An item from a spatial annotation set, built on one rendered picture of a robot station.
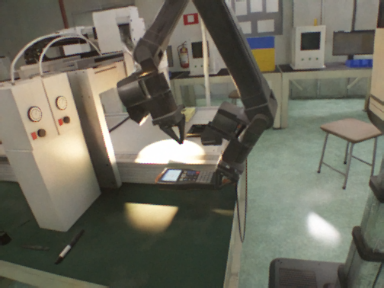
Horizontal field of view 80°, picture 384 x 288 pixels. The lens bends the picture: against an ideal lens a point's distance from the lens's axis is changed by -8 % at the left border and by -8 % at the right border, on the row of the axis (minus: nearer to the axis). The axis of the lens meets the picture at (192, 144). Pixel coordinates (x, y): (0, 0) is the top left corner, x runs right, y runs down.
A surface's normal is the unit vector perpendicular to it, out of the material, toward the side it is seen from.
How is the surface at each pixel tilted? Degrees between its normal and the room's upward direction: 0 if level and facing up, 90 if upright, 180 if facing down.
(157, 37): 69
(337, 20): 90
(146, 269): 0
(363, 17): 90
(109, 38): 90
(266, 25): 90
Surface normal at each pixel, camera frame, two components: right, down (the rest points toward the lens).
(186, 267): -0.11, -0.91
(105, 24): -0.24, 0.42
